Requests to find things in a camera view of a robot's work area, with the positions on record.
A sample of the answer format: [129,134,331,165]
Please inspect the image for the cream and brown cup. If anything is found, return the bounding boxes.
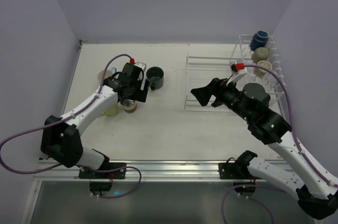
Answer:
[120,99,137,113]

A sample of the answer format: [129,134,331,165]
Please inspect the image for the light blue mug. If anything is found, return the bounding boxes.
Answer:
[97,67,117,84]

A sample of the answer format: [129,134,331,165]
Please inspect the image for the dark teal mug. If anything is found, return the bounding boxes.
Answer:
[146,67,164,91]

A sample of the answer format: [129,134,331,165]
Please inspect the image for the light green mug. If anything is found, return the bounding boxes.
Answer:
[99,104,119,117]

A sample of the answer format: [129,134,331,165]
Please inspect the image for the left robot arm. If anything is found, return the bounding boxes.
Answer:
[41,62,149,170]

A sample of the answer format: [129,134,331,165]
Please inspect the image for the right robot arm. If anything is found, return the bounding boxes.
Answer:
[191,78,337,220]

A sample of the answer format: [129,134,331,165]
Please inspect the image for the speckled beige cup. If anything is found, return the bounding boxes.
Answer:
[254,60,272,78]

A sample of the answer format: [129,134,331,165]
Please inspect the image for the olive grey cup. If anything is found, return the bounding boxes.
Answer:
[251,47,269,64]

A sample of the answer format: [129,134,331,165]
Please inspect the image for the dark blue cup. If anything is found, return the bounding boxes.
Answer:
[249,30,269,51]

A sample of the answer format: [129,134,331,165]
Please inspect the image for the right controller box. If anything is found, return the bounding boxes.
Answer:
[233,182,256,197]

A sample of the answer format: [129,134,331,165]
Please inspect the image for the controller box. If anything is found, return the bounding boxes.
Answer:
[89,182,112,194]
[233,182,256,197]

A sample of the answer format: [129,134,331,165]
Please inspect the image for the left controller box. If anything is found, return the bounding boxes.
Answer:
[89,182,112,194]

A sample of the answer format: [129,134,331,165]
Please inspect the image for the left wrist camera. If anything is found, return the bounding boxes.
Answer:
[134,62,146,72]

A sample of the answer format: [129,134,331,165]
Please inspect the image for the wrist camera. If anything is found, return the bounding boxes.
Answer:
[228,62,248,84]
[134,62,146,72]

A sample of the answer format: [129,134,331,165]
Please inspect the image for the flat white wire rack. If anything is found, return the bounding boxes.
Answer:
[184,55,281,114]

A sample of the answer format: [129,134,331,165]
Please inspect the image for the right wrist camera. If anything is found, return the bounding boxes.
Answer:
[228,62,248,84]

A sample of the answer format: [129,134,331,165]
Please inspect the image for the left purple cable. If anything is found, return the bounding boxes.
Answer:
[0,53,142,199]

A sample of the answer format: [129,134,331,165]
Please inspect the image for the purple cable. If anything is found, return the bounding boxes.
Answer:
[0,53,142,199]
[221,62,338,224]

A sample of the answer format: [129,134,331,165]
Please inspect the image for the tall white wire rack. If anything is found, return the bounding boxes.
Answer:
[230,34,286,106]

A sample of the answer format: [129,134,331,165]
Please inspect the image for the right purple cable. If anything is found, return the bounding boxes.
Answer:
[221,62,338,224]

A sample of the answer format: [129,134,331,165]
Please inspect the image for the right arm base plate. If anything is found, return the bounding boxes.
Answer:
[218,150,258,180]

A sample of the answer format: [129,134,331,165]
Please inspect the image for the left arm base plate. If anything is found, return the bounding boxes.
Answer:
[78,162,127,180]

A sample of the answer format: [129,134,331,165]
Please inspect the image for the aluminium mounting rail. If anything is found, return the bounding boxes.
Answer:
[33,158,291,182]

